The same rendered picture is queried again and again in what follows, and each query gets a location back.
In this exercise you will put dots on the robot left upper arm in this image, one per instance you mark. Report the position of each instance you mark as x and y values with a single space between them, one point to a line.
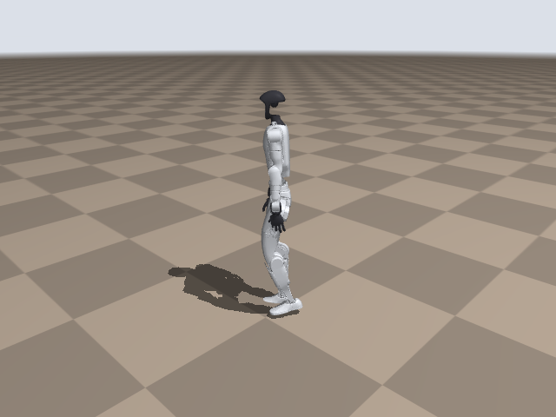
274 137

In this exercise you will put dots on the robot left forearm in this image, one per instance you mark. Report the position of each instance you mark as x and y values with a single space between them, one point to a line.
275 188

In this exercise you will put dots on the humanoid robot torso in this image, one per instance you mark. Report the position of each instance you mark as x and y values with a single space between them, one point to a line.
285 191

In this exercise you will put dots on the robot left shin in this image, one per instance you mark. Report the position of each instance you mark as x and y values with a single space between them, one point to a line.
280 278

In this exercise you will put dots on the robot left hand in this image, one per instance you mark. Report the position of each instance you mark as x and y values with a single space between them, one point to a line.
276 220

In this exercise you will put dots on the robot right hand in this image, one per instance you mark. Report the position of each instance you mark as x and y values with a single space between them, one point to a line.
266 203

